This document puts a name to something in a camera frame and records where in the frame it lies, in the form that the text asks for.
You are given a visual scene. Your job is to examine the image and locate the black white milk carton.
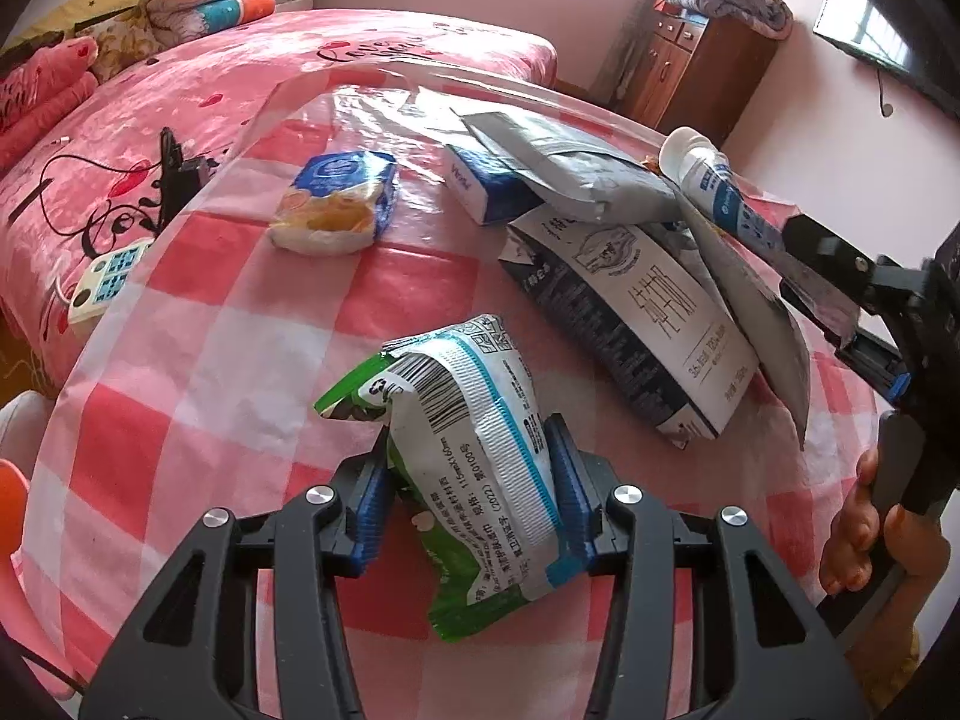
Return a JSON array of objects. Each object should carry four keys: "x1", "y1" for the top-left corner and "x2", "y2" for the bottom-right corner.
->
[{"x1": 499, "y1": 206, "x2": 762, "y2": 451}]

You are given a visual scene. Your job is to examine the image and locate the grey plastic bag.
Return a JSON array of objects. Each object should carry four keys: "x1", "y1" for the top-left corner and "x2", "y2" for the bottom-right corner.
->
[{"x1": 675, "y1": 195, "x2": 815, "y2": 451}]

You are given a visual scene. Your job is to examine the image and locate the orange bin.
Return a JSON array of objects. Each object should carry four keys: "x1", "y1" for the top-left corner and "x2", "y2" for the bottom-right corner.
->
[{"x1": 0, "y1": 457, "x2": 77, "y2": 691}]

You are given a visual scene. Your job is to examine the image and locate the pink pillow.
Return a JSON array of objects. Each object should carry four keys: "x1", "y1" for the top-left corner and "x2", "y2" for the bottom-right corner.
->
[
  {"x1": 0, "y1": 73, "x2": 100, "y2": 170},
  {"x1": 0, "y1": 36, "x2": 100, "y2": 95}
]

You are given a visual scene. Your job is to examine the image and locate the person's right hand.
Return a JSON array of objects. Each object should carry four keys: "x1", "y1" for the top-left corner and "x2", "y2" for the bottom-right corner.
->
[{"x1": 819, "y1": 450, "x2": 947, "y2": 601}]

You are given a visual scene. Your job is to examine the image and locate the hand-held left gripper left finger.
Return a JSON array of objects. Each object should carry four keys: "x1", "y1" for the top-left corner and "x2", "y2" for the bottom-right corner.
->
[{"x1": 79, "y1": 457, "x2": 391, "y2": 720}]

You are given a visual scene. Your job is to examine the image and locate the person's right forearm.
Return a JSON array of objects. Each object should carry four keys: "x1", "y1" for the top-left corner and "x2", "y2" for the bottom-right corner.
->
[{"x1": 847, "y1": 577, "x2": 947, "y2": 717}]

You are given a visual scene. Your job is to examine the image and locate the white tube blue label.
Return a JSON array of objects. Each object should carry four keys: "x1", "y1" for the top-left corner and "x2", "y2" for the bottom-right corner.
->
[{"x1": 658, "y1": 126, "x2": 862, "y2": 350}]

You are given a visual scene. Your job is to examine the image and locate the blue white small carton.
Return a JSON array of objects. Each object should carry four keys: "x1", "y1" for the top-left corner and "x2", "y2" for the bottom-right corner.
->
[{"x1": 439, "y1": 144, "x2": 545, "y2": 226}]

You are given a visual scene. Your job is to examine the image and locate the green white snack packet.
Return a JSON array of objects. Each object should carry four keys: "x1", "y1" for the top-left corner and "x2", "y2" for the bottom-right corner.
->
[{"x1": 313, "y1": 313, "x2": 563, "y2": 644}]

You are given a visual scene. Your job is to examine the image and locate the black device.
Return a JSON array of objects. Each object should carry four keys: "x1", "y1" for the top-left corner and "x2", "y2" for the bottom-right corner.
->
[{"x1": 154, "y1": 127, "x2": 227, "y2": 231}]

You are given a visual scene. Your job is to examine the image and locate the pink white checkered tablecloth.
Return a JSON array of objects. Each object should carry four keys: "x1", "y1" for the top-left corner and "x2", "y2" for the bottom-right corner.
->
[{"x1": 37, "y1": 64, "x2": 901, "y2": 720}]

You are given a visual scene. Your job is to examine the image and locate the black television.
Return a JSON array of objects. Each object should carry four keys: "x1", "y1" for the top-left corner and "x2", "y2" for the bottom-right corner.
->
[{"x1": 814, "y1": 0, "x2": 960, "y2": 121}]

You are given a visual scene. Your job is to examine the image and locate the grey mailer bag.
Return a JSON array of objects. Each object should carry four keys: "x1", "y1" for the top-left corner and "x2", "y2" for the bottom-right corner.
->
[{"x1": 457, "y1": 111, "x2": 683, "y2": 224}]

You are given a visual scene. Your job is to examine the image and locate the wooden cabinet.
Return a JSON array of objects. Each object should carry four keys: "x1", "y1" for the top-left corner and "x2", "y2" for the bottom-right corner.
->
[{"x1": 619, "y1": 0, "x2": 781, "y2": 147}]

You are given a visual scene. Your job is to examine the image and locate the colourful folded quilt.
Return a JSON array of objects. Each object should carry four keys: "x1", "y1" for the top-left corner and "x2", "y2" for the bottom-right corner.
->
[{"x1": 148, "y1": 0, "x2": 278, "y2": 44}]

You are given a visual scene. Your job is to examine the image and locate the beige floral pillow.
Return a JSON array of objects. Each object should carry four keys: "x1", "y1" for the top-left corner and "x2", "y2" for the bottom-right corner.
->
[{"x1": 88, "y1": 15, "x2": 164, "y2": 82}]

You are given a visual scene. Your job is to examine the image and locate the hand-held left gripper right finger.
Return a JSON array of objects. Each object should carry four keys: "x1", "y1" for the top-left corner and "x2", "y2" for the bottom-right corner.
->
[{"x1": 544, "y1": 412, "x2": 871, "y2": 720}]

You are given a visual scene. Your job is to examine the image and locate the white power strip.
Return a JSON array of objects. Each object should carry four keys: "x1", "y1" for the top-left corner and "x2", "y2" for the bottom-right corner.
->
[{"x1": 67, "y1": 236, "x2": 155, "y2": 329}]

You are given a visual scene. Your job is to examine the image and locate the bed with pink blanket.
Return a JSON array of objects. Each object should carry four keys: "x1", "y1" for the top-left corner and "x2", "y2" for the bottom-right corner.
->
[{"x1": 0, "y1": 7, "x2": 560, "y2": 391}]

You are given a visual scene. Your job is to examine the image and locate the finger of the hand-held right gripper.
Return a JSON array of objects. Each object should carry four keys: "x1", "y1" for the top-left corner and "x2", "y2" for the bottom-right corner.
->
[
  {"x1": 836, "y1": 322, "x2": 912, "y2": 398},
  {"x1": 780, "y1": 214, "x2": 901, "y2": 308}
]

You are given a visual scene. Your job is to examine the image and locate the blue tissue pack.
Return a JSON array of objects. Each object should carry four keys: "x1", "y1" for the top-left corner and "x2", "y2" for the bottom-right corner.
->
[{"x1": 270, "y1": 151, "x2": 398, "y2": 256}]

